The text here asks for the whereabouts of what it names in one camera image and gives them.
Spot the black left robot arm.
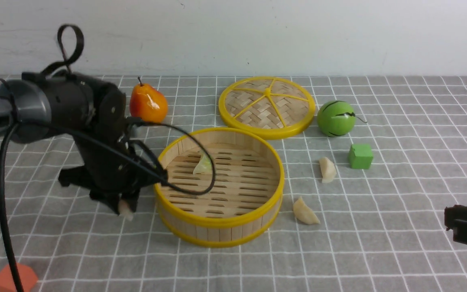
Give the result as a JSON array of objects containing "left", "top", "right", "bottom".
[{"left": 0, "top": 72, "right": 167, "bottom": 214}]

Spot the orange foam cube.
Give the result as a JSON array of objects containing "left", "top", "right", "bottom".
[{"left": 0, "top": 263, "right": 38, "bottom": 292}]

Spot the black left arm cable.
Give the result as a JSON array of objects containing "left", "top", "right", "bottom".
[{"left": 0, "top": 24, "right": 217, "bottom": 292}]

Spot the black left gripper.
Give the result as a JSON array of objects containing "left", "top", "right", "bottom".
[{"left": 58, "top": 118, "right": 168, "bottom": 216}]

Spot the yellow-rimmed bamboo steamer lid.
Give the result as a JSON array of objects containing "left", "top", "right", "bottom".
[{"left": 218, "top": 76, "right": 316, "bottom": 140}]

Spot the yellow-rimmed bamboo steamer tray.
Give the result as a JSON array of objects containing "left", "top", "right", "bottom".
[{"left": 154, "top": 127, "right": 284, "bottom": 248}]

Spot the green foam cube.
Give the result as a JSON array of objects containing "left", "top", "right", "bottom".
[{"left": 348, "top": 144, "right": 374, "bottom": 170}]

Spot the green toy watermelon ball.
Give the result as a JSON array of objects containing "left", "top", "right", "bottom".
[{"left": 317, "top": 100, "right": 368, "bottom": 137}]

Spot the pale green dumpling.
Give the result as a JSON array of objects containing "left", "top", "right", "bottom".
[{"left": 193, "top": 153, "right": 213, "bottom": 175}]

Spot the orange red toy pear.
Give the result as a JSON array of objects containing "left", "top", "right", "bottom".
[{"left": 129, "top": 77, "right": 168, "bottom": 123}]

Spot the cream dumpling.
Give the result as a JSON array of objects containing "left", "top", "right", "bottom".
[
  {"left": 319, "top": 157, "right": 337, "bottom": 183},
  {"left": 293, "top": 197, "right": 321, "bottom": 225}
]

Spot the pale pink dumpling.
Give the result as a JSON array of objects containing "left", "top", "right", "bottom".
[{"left": 118, "top": 199, "right": 135, "bottom": 221}]

